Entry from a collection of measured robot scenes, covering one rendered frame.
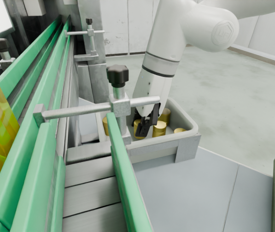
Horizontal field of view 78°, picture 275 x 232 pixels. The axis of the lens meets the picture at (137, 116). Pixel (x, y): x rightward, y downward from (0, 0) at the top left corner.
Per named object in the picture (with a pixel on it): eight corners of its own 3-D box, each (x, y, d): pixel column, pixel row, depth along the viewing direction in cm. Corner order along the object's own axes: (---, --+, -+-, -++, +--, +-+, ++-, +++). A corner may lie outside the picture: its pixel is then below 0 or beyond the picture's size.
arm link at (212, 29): (222, 13, 37) (254, 16, 29) (200, 61, 42) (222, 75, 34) (157, -10, 33) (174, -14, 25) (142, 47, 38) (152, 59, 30)
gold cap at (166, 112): (172, 110, 49) (171, 122, 52) (161, 106, 51) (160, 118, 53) (166, 116, 47) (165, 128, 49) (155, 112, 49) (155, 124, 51)
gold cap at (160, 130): (161, 131, 48) (163, 119, 46) (167, 140, 45) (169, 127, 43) (149, 134, 47) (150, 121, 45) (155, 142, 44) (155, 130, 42)
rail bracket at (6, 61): (0, 95, 44) (-29, 38, 36) (30, 91, 45) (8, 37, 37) (-5, 103, 40) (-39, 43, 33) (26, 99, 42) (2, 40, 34)
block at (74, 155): (74, 172, 32) (66, 144, 28) (124, 160, 34) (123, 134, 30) (74, 189, 29) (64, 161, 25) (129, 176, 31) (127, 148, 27)
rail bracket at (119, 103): (53, 147, 27) (24, 71, 20) (152, 129, 31) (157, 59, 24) (51, 161, 25) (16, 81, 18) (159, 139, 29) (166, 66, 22)
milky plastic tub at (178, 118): (97, 130, 51) (93, 105, 46) (166, 118, 56) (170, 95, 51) (105, 179, 37) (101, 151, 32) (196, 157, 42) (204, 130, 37)
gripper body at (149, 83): (137, 55, 40) (127, 97, 45) (151, 69, 32) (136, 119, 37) (166, 60, 42) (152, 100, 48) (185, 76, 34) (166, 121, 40)
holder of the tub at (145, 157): (79, 135, 50) (74, 113, 45) (166, 119, 56) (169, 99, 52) (81, 186, 36) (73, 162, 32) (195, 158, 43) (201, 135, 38)
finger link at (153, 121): (153, 87, 38) (143, 100, 42) (157, 119, 35) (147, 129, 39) (158, 88, 38) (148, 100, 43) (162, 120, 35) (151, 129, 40)
